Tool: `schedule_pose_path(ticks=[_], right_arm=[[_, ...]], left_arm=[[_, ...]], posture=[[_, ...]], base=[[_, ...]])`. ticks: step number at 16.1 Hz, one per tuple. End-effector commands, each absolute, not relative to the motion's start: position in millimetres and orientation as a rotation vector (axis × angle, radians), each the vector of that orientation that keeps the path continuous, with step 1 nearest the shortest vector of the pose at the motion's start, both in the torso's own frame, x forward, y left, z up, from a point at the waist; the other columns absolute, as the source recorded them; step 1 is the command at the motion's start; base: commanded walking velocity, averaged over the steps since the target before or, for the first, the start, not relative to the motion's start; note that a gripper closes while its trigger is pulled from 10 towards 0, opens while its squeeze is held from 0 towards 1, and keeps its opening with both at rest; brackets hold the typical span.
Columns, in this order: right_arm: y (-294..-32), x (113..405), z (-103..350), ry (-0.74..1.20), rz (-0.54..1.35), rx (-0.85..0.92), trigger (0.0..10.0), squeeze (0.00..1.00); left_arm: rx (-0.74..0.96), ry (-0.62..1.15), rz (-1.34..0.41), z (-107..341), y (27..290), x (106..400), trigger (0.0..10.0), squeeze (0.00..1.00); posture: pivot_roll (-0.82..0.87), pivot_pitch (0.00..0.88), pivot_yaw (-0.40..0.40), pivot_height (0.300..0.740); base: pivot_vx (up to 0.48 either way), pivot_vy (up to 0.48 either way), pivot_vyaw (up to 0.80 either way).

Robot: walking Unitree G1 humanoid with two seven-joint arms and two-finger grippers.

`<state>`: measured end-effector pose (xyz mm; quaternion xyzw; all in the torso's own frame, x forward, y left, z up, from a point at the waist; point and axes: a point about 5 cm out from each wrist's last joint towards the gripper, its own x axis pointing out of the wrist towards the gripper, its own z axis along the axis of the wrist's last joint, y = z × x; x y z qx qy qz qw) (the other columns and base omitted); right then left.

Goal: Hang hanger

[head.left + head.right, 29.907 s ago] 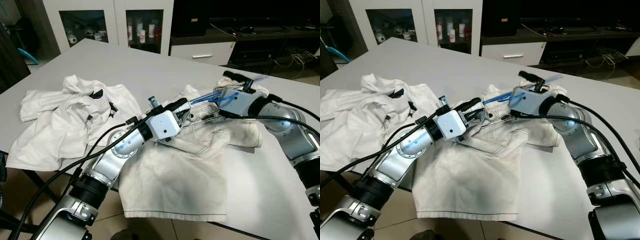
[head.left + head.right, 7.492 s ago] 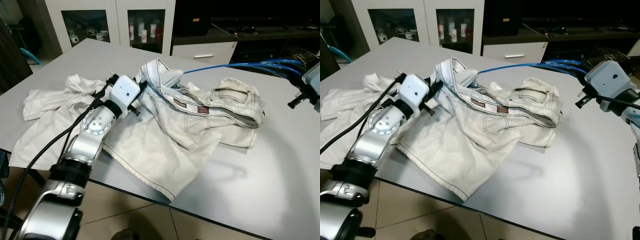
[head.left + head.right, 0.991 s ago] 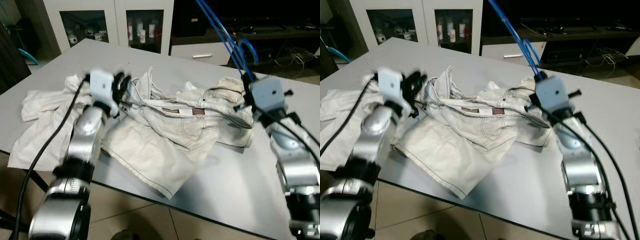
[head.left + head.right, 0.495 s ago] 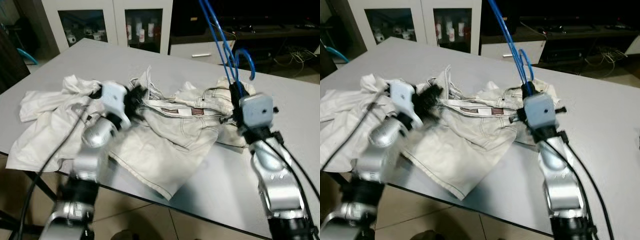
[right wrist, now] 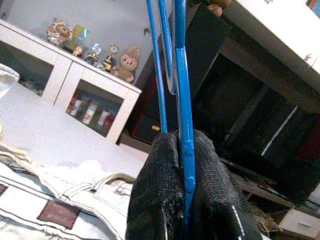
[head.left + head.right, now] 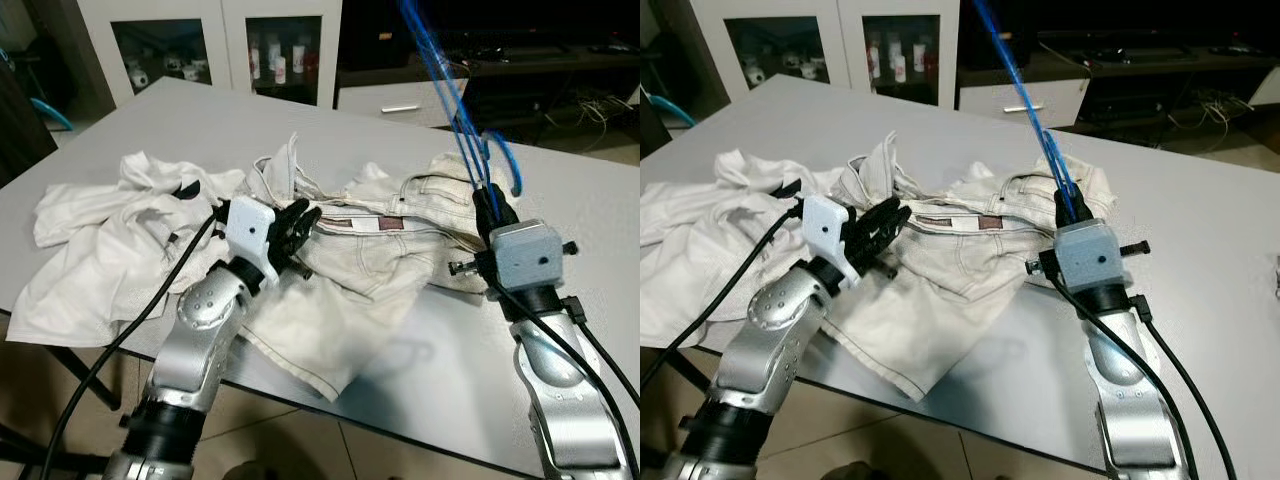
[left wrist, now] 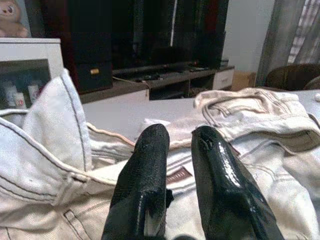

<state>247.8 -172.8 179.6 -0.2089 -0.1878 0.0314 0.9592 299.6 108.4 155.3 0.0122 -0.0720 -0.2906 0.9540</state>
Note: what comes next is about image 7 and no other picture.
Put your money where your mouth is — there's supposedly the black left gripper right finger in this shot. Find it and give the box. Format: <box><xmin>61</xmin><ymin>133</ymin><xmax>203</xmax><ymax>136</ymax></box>
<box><xmin>191</xmin><ymin>125</ymin><xmax>286</xmax><ymax>240</ymax></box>

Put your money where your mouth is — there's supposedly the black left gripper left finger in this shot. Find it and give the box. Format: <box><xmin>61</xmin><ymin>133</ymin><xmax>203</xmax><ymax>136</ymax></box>
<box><xmin>102</xmin><ymin>124</ymin><xmax>175</xmax><ymax>240</ymax></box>

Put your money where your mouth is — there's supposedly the plain cardboard box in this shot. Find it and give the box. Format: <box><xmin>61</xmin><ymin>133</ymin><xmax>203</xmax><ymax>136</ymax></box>
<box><xmin>230</xmin><ymin>70</ymin><xmax>257</xmax><ymax>92</ymax></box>

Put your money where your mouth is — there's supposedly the white drawer front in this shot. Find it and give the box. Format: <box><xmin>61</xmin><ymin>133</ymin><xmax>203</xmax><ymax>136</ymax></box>
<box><xmin>213</xmin><ymin>68</ymin><xmax>236</xmax><ymax>91</ymax></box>

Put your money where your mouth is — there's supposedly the black soundbar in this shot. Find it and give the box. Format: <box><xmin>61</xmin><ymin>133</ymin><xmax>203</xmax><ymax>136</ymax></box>
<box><xmin>112</xmin><ymin>59</ymin><xmax>197</xmax><ymax>76</ymax></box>

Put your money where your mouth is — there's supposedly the black speaker with gold badge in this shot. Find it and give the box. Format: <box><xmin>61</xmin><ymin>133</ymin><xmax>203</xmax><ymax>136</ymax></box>
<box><xmin>41</xmin><ymin>0</ymin><xmax>114</xmax><ymax>95</ymax></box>

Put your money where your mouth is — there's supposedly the dark brown chair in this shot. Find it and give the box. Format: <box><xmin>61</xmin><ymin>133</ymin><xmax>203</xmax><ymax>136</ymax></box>
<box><xmin>264</xmin><ymin>63</ymin><xmax>320</xmax><ymax>92</ymax></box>

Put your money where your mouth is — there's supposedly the grey curtain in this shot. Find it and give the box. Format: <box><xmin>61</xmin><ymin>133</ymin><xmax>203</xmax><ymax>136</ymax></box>
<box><xmin>254</xmin><ymin>0</ymin><xmax>320</xmax><ymax>87</ymax></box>

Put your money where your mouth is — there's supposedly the black television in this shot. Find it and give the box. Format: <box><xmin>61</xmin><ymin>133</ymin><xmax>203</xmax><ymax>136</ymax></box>
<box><xmin>111</xmin><ymin>0</ymin><xmax>230</xmax><ymax>72</ymax></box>

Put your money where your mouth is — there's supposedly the white glass-door cabinet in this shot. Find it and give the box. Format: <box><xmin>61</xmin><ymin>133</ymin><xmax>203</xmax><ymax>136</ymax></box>
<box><xmin>0</xmin><ymin>37</ymin><xmax>63</xmax><ymax>111</ymax></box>

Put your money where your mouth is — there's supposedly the beige plush bear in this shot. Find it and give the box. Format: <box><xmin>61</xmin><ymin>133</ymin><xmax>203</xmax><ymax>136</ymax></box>
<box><xmin>0</xmin><ymin>0</ymin><xmax>29</xmax><ymax>39</ymax></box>

